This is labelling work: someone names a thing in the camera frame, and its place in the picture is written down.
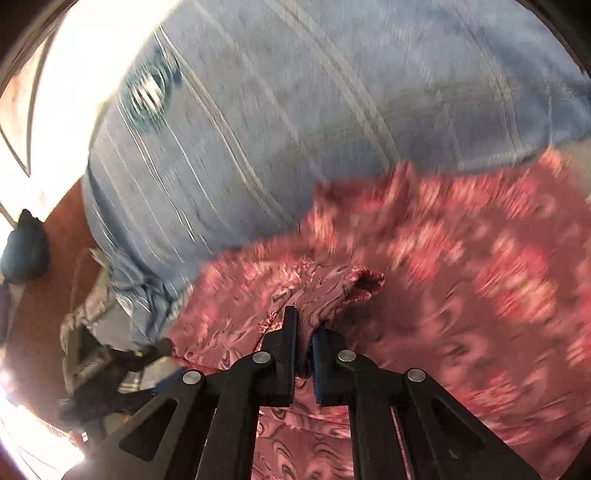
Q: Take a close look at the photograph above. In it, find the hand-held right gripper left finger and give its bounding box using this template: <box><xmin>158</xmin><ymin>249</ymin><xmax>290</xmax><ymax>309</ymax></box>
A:
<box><xmin>62</xmin><ymin>306</ymin><xmax>297</xmax><ymax>480</ymax></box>

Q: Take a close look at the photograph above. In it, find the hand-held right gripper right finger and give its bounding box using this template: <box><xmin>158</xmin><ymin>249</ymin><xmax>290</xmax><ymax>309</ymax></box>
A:
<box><xmin>312</xmin><ymin>329</ymin><xmax>541</xmax><ymax>480</ymax></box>

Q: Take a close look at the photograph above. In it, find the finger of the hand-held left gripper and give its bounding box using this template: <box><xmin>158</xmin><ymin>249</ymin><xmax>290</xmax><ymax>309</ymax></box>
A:
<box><xmin>131</xmin><ymin>339</ymin><xmax>174</xmax><ymax>370</ymax></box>

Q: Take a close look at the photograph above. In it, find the pink floral cloth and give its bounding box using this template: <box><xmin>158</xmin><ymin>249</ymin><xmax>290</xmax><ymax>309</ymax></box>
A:
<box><xmin>168</xmin><ymin>150</ymin><xmax>591</xmax><ymax>480</ymax></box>

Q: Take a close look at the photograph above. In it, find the pale plaid bed sheet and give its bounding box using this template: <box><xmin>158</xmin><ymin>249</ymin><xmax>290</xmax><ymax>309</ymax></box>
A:
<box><xmin>69</xmin><ymin>258</ymin><xmax>123</xmax><ymax>328</ymax></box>

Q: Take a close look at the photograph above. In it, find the dark blue object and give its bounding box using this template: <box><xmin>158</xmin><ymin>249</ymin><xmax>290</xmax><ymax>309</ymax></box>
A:
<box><xmin>0</xmin><ymin>209</ymin><xmax>51</xmax><ymax>284</ymax></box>

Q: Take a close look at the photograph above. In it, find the blue plaid pillow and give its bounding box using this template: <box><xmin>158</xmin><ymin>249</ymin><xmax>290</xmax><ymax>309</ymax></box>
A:
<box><xmin>82</xmin><ymin>0</ymin><xmax>591</xmax><ymax>344</ymax></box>

